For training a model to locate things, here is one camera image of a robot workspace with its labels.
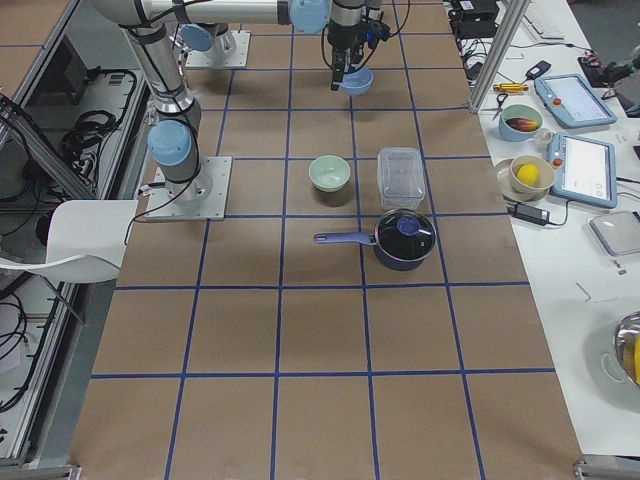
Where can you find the green bowl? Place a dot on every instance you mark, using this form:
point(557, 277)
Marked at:
point(329, 173)

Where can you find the yellow lemon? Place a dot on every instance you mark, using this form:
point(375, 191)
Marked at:
point(528, 174)

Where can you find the teach pendant tablet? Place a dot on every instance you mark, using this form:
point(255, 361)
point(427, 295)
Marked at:
point(572, 101)
point(585, 170)

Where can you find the far teach pendant tablet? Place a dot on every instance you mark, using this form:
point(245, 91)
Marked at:
point(572, 101)

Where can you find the dark blue saucepan with lid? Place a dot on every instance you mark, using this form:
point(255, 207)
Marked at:
point(402, 239)

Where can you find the scissors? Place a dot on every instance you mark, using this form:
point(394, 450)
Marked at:
point(500, 100)

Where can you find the white kitchen scale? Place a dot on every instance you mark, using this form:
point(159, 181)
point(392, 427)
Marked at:
point(617, 232)

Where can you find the beige bowl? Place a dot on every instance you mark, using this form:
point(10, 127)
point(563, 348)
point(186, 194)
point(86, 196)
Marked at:
point(546, 177)

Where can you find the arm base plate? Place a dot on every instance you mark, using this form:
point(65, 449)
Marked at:
point(205, 198)
point(237, 60)

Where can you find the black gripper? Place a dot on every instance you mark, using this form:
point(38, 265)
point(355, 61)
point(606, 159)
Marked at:
point(343, 36)

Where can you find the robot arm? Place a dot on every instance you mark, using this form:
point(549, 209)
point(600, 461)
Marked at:
point(145, 25)
point(215, 39)

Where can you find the aluminium frame post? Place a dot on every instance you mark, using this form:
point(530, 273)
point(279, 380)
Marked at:
point(507, 29)

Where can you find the steel mixing bowl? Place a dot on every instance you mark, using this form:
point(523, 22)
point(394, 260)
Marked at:
point(626, 344)

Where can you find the black power adapter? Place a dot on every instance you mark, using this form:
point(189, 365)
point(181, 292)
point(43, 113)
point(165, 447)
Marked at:
point(529, 214)

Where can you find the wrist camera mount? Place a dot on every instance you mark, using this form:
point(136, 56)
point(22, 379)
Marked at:
point(376, 31)

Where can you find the near teach pendant tablet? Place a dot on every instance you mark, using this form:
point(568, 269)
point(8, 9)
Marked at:
point(585, 170)

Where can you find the light blue fruit bowl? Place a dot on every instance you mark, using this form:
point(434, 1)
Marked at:
point(519, 123)

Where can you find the clear plastic lidded container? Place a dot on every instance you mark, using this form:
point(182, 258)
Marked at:
point(400, 177)

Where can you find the white chair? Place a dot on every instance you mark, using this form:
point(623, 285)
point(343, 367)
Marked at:
point(86, 242)

